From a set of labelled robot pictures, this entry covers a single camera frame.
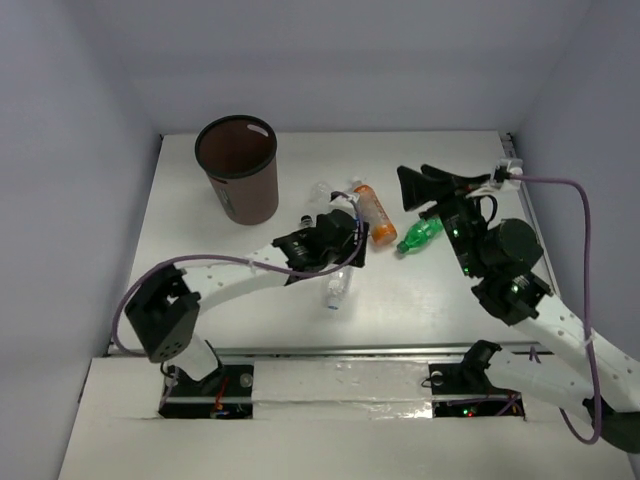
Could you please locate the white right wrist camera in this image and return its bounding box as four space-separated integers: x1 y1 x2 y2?
489 158 523 191

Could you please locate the orange drink bottle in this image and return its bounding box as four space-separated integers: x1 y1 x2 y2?
351 178 397 247

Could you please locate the green plastic bottle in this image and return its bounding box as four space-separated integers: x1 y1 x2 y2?
396 216 444 255

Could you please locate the brown garbage bin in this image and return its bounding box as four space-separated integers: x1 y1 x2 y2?
194 115 279 225

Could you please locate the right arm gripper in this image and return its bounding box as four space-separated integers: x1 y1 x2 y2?
396 163 492 277

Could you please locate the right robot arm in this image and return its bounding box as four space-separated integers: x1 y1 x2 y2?
397 161 639 454

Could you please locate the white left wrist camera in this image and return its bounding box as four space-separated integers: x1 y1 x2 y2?
328 191 359 211

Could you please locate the clear bottle dark label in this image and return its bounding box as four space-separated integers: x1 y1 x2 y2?
309 182 334 207

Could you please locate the crushed clear plastic bottle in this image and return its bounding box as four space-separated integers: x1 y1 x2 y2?
324 266 354 310

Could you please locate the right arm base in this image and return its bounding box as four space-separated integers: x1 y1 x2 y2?
420 340 526 419

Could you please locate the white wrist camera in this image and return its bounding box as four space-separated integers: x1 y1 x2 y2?
328 191 359 211
489 158 523 191

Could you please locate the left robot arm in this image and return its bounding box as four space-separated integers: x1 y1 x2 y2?
123 209 369 395

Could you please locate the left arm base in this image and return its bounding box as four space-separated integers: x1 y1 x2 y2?
158 364 254 420

